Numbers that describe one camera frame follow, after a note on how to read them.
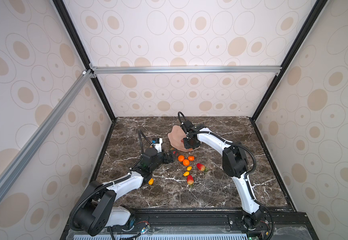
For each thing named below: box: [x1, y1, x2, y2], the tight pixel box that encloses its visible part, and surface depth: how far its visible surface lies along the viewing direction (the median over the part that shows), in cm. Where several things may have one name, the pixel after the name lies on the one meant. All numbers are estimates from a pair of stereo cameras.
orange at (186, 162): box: [183, 159, 190, 167], surface depth 96 cm
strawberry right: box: [196, 163, 206, 171], surface depth 95 cm
